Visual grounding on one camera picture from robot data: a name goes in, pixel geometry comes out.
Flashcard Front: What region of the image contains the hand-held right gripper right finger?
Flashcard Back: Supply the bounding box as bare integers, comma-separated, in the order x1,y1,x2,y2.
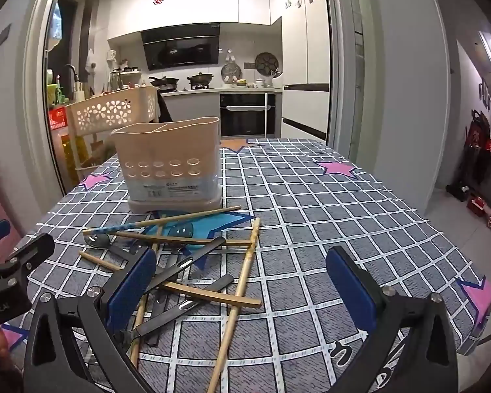
325,246,461,393

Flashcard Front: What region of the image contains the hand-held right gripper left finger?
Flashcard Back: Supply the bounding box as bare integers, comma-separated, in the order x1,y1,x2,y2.
22,248,158,393

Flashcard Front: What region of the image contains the plain bamboo chopstick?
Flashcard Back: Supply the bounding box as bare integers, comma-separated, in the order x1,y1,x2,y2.
79,251,263,309
105,230,253,248
129,217,166,371

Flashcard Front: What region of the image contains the beige plastic utensil holder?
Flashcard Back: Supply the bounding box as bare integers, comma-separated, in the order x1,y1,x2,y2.
110,116,224,214

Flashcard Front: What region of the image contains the grey checked star tablecloth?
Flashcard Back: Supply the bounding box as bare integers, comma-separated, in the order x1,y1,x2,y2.
25,137,491,393

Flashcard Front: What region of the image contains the red box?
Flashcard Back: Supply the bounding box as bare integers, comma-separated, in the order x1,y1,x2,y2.
48,106,68,131

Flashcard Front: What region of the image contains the white perforated basket cart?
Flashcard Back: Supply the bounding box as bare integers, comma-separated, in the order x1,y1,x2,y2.
64,87,160,175

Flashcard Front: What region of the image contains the black kitchen faucet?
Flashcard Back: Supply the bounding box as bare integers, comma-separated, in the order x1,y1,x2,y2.
64,64,79,93

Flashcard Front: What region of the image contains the black trash bag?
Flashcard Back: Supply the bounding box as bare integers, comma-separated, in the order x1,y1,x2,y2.
156,89,173,123

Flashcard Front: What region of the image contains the black built-in oven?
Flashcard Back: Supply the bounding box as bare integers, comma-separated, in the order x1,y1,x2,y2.
219,92,277,139

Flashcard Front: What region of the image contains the black wok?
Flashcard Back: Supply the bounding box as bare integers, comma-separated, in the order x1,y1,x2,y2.
149,75,180,90

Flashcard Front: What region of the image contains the black cooking pot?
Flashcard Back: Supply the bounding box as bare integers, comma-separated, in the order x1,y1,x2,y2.
187,72,214,90

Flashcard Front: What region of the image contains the round patterned plate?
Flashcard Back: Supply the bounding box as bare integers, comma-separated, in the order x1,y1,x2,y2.
220,62,240,83

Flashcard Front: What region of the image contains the dark round moulded pan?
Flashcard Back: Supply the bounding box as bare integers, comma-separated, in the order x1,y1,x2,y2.
255,51,280,75

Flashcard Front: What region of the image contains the black range hood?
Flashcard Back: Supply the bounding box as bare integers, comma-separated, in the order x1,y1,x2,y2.
141,24,222,71

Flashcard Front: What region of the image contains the red wall decoration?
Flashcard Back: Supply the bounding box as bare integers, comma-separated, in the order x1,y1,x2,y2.
460,108,491,191

